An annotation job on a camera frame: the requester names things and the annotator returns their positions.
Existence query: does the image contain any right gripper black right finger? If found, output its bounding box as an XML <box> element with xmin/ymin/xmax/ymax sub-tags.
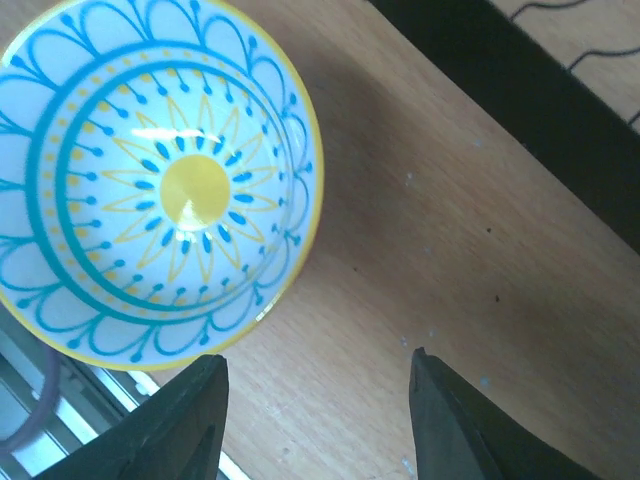
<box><xmin>409</xmin><ymin>348</ymin><xmax>597</xmax><ymax>479</ymax></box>

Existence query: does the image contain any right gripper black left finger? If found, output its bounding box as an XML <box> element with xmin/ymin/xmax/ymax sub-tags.
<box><xmin>37</xmin><ymin>355</ymin><xmax>229</xmax><ymax>480</ymax></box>

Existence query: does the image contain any blue yellow floral bowl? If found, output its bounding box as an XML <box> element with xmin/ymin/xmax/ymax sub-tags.
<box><xmin>1</xmin><ymin>1</ymin><xmax>324</xmax><ymax>371</ymax></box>

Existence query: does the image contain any aluminium front rail frame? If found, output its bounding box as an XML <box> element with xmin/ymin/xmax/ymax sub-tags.
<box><xmin>1</xmin><ymin>309</ymin><xmax>247</xmax><ymax>479</ymax></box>

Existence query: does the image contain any black wire dish rack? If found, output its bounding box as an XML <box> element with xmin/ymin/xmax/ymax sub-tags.
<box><xmin>373</xmin><ymin>1</ymin><xmax>639</xmax><ymax>250</ymax></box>

